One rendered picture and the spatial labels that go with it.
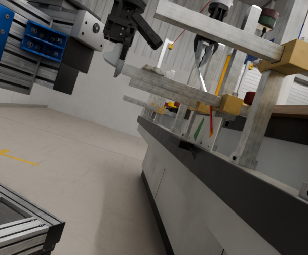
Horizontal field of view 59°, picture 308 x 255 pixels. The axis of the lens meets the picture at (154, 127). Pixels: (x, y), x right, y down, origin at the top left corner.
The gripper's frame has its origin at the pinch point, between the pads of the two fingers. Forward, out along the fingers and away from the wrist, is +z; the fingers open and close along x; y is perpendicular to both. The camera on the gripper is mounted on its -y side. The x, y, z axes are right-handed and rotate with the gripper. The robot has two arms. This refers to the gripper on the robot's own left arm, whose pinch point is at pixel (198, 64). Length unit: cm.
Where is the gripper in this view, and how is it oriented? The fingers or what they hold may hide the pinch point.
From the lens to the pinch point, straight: 103.3
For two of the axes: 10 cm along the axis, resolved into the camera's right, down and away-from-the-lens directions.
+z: -3.1, 9.5, 0.3
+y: 1.3, 0.8, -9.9
